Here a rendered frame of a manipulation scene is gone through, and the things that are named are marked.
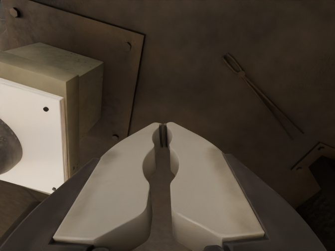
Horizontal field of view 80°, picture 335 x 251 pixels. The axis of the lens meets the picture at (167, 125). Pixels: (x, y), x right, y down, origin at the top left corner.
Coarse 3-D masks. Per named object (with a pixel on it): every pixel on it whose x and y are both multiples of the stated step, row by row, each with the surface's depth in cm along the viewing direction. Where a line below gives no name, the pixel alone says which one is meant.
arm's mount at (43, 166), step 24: (0, 96) 33; (24, 96) 32; (48, 96) 32; (24, 120) 35; (48, 120) 34; (24, 144) 38; (48, 144) 37; (24, 168) 42; (48, 168) 41; (48, 192) 45
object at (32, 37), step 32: (32, 0) 53; (32, 32) 57; (64, 32) 56; (96, 32) 54; (128, 32) 53; (64, 64) 50; (96, 64) 55; (128, 64) 57; (96, 96) 60; (128, 96) 63; (96, 128) 72; (128, 128) 69
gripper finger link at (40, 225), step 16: (96, 160) 9; (80, 176) 8; (64, 192) 8; (48, 208) 7; (64, 208) 7; (32, 224) 6; (48, 224) 6; (16, 240) 6; (32, 240) 6; (48, 240) 6
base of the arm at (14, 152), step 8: (0, 120) 35; (0, 128) 35; (8, 128) 36; (0, 136) 35; (8, 136) 36; (16, 136) 37; (0, 144) 35; (8, 144) 36; (16, 144) 37; (0, 152) 35; (8, 152) 36; (16, 152) 38; (0, 160) 35; (8, 160) 37; (16, 160) 39; (0, 168) 36; (8, 168) 38
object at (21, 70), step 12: (0, 60) 32; (12, 60) 33; (24, 60) 34; (0, 72) 32; (12, 72) 32; (24, 72) 32; (36, 72) 32; (48, 72) 32; (60, 72) 33; (24, 84) 33; (36, 84) 32; (48, 84) 32; (60, 84) 32; (72, 84) 33; (60, 96) 33; (72, 96) 34; (72, 108) 36; (72, 120) 37; (72, 132) 39; (72, 144) 40; (72, 156) 42; (72, 168) 44
